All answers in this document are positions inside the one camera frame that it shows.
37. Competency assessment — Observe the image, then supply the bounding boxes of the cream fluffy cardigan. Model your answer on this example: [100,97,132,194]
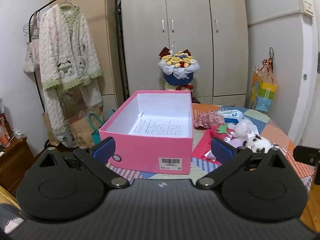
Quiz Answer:
[39,2,103,92]

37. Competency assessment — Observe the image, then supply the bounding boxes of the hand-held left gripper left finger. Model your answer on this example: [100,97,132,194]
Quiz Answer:
[37,137,130,189]

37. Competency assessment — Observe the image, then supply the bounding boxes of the black clothes rack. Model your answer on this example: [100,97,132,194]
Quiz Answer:
[26,0,130,150]

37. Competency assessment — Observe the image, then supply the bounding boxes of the beige tall cabinet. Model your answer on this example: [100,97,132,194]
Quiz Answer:
[50,0,120,115]

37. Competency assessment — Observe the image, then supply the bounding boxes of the colourful gift bag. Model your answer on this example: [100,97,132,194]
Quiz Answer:
[251,66,278,112]

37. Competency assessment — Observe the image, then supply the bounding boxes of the orange and black cord bundle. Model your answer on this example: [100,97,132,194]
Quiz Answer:
[261,47,275,80]

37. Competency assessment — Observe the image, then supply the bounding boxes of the teal gift bag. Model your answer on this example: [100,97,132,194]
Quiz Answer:
[89,109,117,145]

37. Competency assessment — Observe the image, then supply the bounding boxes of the canvas tote bag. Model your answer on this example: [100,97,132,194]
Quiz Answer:
[24,11,42,74]

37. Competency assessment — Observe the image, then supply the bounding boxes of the black and white plush toy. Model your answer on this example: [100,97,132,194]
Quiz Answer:
[241,134,273,153]

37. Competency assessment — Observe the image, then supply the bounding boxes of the brown paper bag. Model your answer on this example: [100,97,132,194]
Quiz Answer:
[69,112,100,147]
[41,112,60,145]

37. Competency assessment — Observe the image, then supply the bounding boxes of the wooden cabinet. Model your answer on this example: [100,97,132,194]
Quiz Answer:
[0,132,35,198]

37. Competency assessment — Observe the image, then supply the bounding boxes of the yellow flower bouquet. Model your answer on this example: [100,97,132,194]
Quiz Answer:
[157,46,200,92]

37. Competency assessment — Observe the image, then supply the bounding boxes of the printed paper sheet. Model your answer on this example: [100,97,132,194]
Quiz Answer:
[129,116,189,137]

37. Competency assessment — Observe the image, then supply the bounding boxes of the blue wet wipes pack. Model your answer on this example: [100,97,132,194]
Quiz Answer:
[217,109,244,125]

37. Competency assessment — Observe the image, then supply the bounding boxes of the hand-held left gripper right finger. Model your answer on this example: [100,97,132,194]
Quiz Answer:
[195,137,288,190]

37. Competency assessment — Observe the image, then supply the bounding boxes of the purple bottle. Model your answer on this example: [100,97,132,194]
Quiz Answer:
[224,132,244,147]

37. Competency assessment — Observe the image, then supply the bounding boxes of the cream fluffy pants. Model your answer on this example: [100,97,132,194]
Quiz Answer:
[44,77,104,140]

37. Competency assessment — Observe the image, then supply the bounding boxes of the beige wall intercom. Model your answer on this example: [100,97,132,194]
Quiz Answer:
[299,0,315,17]

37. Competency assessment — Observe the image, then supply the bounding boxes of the beige wardrobe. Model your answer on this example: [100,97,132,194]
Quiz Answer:
[117,0,250,105]

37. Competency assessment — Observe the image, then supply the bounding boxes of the floral fabric pouch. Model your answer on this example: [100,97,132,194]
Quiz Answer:
[194,110,225,130]

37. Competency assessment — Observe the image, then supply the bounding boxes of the patchwork tablecloth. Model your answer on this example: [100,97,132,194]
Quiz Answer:
[105,104,320,230]

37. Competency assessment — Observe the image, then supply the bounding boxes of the red fluffy strawberry pouch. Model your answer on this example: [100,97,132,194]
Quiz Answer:
[191,124,235,165]

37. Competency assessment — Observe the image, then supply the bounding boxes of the pink cardboard box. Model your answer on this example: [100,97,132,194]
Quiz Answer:
[99,90,193,175]

